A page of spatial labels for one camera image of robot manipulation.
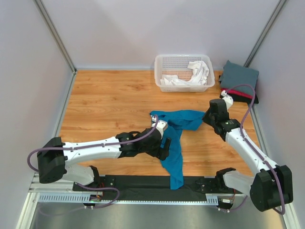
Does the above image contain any blue t shirt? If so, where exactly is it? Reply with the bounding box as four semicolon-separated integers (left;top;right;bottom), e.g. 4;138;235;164
150;110;205;190

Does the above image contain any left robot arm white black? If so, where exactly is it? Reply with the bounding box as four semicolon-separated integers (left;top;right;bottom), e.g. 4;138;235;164
37;128;171;191

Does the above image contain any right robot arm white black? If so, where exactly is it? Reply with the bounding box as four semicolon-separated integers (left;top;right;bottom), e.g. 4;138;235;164
203;98;294;212

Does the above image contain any black folded t shirt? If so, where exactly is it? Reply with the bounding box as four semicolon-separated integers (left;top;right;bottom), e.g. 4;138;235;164
220;94;259;104

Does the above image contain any pink folded t shirt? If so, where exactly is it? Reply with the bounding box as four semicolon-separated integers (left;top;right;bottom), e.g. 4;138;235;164
220;88;253;102

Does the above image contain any grey folded t shirt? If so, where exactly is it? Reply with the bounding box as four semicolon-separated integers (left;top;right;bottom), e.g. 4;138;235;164
219;60;259;89

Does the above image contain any white t shirt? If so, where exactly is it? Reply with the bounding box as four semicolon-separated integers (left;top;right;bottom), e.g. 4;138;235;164
160;61;210;86

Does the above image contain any white plastic basket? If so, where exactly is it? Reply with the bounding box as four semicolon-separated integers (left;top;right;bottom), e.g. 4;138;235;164
154;54;215;92

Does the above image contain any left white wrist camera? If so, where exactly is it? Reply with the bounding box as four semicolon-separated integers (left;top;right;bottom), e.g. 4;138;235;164
151;115;168;136

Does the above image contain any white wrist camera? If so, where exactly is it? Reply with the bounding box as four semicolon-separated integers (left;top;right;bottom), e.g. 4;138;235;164
220;91;234;110
151;115;168;136

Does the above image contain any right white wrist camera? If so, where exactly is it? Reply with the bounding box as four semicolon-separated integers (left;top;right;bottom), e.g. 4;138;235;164
220;91;234;110

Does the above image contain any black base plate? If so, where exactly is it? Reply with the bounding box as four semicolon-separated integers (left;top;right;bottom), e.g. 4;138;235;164
72;175;244;201

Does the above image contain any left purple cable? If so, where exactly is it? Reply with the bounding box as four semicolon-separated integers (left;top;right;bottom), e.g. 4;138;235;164
27;114;160;172

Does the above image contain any purple cable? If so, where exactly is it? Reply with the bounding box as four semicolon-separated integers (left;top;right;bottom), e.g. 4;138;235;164
27;114;160;172
220;84;286;215

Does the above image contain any grey slotted cable duct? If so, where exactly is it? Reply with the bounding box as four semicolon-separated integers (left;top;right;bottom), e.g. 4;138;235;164
38;192;245;205

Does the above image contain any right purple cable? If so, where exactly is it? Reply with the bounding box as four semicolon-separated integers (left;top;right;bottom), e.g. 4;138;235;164
220;84;286;215

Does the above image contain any right aluminium frame post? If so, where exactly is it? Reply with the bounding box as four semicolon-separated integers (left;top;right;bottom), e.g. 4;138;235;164
244;0;288;67

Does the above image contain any aluminium frame post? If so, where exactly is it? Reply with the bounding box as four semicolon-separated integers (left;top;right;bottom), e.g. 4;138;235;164
244;0;288;67
33;0;77;74

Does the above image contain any left aluminium frame post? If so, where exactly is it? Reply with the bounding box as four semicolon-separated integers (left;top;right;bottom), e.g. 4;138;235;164
33;0;77;74

